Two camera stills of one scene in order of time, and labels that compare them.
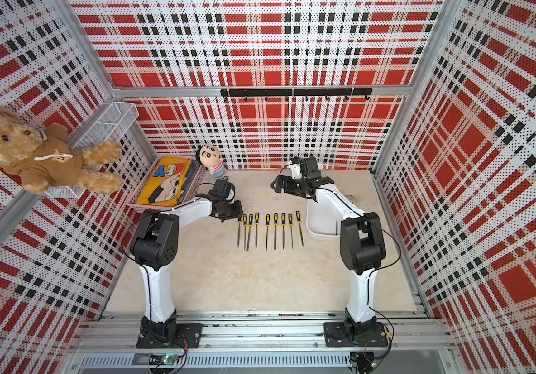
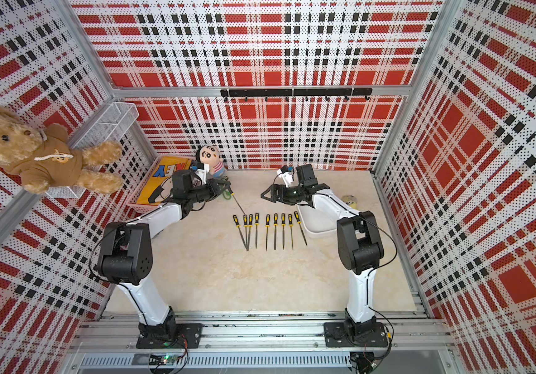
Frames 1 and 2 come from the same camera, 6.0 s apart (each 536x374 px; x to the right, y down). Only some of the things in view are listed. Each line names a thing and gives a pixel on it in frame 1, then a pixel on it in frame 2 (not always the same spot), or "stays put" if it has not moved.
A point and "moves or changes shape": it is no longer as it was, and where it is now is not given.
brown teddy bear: (42, 158) stays put
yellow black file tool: (250, 225) moves or changes shape
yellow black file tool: (276, 225) stays put
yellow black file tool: (267, 226) stays put
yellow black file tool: (299, 222) stays put
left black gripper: (238, 211) -> (213, 183)
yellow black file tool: (283, 224) stays put
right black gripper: (280, 178) -> (283, 198)
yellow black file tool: (239, 220) moves or changes shape
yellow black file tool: (245, 225) stays put
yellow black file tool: (256, 224) stays put
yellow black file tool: (290, 224) stays put
